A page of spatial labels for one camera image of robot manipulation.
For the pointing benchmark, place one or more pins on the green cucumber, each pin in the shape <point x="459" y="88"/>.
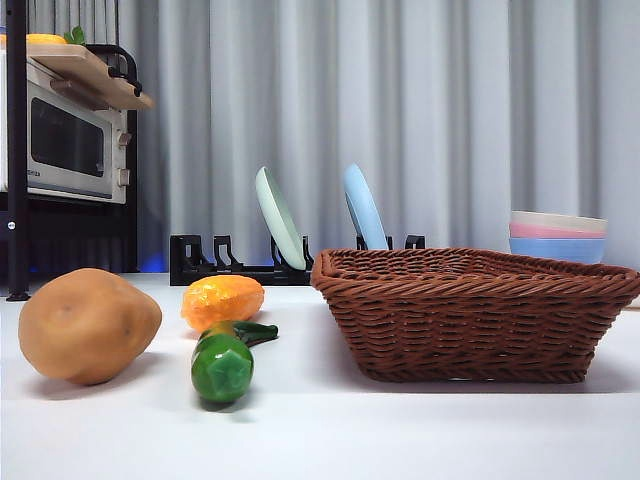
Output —
<point x="222" y="370"/>

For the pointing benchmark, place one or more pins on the brown wicker basket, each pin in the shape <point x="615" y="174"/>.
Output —
<point x="465" y="320"/>

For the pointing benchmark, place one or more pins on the brown potato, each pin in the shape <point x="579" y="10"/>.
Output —
<point x="85" y="325"/>

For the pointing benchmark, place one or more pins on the pale green plate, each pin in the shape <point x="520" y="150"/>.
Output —
<point x="280" y="220"/>

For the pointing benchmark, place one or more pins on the pale blue plate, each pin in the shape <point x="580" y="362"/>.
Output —
<point x="365" y="210"/>

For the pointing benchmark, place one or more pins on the black dish rack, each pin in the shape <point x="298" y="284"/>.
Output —
<point x="200" y="272"/>

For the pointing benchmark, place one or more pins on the grey curtain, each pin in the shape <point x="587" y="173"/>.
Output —
<point x="450" y="125"/>

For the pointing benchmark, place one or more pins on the white toaster oven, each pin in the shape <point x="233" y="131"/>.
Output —
<point x="112" y="165"/>

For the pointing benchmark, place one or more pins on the pink bowl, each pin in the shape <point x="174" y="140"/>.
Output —
<point x="555" y="233"/>

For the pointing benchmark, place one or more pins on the cream bowl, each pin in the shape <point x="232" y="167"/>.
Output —
<point x="560" y="220"/>

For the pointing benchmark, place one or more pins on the wooden cutting board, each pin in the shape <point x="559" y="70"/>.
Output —
<point x="85" y="75"/>

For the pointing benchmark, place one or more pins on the green leaf garnish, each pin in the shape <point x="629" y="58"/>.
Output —
<point x="76" y="36"/>

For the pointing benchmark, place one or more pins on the yellow food on board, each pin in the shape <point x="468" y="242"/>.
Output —
<point x="45" y="39"/>

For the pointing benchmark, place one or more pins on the black metal shelf frame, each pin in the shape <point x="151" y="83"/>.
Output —
<point x="17" y="150"/>

